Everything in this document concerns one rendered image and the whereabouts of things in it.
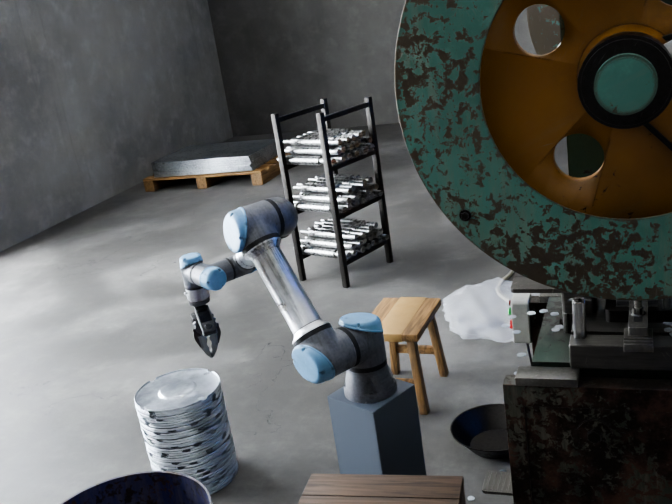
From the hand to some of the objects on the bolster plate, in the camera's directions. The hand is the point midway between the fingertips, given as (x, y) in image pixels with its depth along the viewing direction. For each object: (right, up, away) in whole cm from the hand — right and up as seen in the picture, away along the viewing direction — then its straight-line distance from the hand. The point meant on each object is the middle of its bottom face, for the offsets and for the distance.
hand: (211, 354), depth 276 cm
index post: (+99, +15, -87) cm, 133 cm away
